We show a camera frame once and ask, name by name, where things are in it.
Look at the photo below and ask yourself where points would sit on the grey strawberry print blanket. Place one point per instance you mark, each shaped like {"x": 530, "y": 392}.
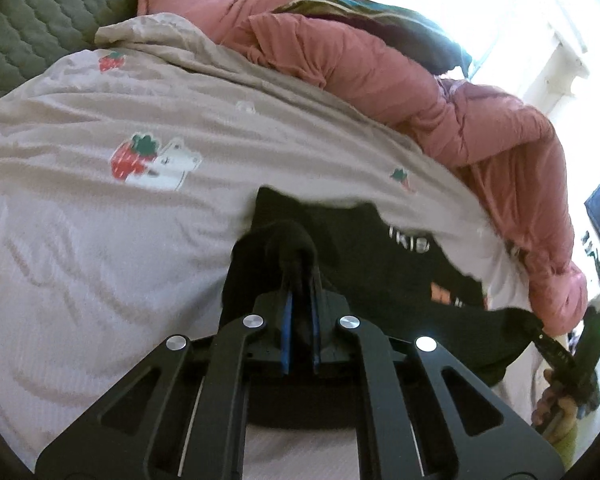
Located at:
{"x": 105, "y": 240}

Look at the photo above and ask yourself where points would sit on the black sweater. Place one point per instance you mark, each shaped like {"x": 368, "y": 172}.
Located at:
{"x": 380, "y": 270}

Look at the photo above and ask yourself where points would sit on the grey quilted headboard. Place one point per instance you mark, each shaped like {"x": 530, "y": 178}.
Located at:
{"x": 45, "y": 15}

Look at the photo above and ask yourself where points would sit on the person's right hand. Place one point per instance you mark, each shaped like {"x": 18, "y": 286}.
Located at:
{"x": 555, "y": 405}

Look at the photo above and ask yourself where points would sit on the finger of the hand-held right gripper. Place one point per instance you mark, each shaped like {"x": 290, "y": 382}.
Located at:
{"x": 552, "y": 350}

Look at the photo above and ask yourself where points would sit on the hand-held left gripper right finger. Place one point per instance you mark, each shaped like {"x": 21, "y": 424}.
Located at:
{"x": 316, "y": 330}

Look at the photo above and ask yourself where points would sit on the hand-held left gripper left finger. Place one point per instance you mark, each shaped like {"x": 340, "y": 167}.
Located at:
{"x": 286, "y": 332}

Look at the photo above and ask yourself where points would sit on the person's right forearm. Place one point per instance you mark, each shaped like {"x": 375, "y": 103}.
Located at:
{"x": 569, "y": 442}

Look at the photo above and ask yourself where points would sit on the dark multicoloured pillow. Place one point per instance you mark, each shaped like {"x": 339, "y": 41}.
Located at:
{"x": 405, "y": 25}

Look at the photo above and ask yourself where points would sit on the pink quilt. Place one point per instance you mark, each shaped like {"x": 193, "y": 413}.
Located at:
{"x": 380, "y": 90}

